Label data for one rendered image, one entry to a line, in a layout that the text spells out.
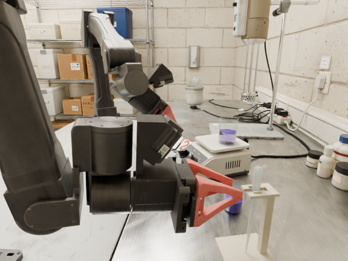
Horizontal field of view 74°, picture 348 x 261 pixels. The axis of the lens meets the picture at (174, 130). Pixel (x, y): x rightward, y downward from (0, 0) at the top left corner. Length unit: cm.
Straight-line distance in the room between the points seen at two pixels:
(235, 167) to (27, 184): 51
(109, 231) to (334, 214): 46
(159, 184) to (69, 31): 275
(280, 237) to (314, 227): 8
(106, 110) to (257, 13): 66
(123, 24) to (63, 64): 82
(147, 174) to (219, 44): 283
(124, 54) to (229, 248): 47
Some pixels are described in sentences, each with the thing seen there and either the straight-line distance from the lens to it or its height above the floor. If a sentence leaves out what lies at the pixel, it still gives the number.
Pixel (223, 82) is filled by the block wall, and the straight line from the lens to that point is 309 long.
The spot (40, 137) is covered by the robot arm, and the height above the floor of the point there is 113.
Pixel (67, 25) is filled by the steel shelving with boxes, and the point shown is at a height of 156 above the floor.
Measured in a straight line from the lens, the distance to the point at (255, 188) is 37.
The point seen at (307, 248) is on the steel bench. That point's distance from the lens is 50.
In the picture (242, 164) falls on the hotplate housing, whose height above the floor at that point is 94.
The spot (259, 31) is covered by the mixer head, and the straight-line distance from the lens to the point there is 101.
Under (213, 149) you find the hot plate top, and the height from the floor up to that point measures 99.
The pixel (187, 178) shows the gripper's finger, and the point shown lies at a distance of 30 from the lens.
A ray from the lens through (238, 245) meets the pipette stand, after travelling 46.
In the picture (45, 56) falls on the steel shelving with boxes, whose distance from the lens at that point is 317.
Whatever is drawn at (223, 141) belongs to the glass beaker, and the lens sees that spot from 64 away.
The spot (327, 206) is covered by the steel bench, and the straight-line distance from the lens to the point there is 64.
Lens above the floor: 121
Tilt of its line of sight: 17 degrees down
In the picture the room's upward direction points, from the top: straight up
